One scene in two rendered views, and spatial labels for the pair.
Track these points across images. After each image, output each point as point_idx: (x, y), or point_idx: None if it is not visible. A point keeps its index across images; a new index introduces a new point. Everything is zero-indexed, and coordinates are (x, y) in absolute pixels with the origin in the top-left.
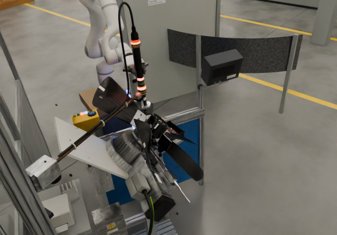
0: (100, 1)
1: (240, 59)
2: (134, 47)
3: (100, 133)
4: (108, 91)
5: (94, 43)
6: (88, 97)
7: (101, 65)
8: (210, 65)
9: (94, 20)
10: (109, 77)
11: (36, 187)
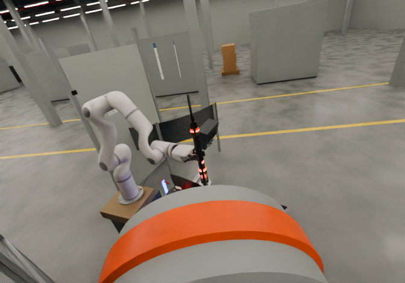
0: (122, 110)
1: (217, 124)
2: (197, 134)
3: None
4: (183, 187)
5: (111, 155)
6: (114, 210)
7: (120, 173)
8: (206, 134)
9: (106, 134)
10: (171, 174)
11: None
